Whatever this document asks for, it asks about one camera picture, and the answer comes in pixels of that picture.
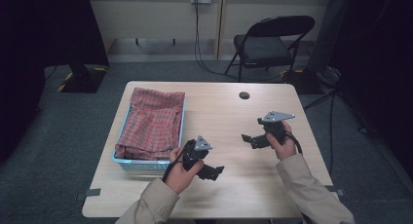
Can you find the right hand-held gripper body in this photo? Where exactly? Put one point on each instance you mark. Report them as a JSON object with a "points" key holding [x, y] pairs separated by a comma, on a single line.
{"points": [[276, 128]]}

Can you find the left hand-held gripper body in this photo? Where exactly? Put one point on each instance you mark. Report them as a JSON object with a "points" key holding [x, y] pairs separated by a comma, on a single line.
{"points": [[193, 157]]}

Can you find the blue plastic basket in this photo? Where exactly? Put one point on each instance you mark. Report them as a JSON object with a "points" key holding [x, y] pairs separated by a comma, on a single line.
{"points": [[142, 165]]}

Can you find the red plaid cloth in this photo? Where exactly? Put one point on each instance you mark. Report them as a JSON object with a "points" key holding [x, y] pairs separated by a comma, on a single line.
{"points": [[151, 126]]}

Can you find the person's right hand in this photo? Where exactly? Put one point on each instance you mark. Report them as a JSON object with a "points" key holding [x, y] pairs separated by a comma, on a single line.
{"points": [[285, 149]]}

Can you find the person's left hand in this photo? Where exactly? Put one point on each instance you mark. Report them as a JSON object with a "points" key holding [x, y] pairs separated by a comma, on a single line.
{"points": [[180, 178]]}

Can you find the black stand base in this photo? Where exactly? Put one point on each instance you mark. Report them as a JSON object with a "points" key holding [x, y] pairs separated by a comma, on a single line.
{"points": [[82, 79], [303, 81]]}

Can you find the black folding chair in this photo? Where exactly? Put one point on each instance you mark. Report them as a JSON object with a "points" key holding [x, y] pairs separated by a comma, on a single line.
{"points": [[264, 48]]}

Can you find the grey table edge clip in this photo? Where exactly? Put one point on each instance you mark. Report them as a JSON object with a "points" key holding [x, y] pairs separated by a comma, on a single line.
{"points": [[336, 191], [89, 193]]}

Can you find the dark curtain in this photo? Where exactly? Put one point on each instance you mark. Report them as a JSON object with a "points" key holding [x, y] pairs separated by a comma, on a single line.
{"points": [[39, 39], [380, 55]]}

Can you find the small black wall peg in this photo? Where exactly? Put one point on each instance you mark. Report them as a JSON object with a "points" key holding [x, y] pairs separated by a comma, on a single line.
{"points": [[137, 41]]}

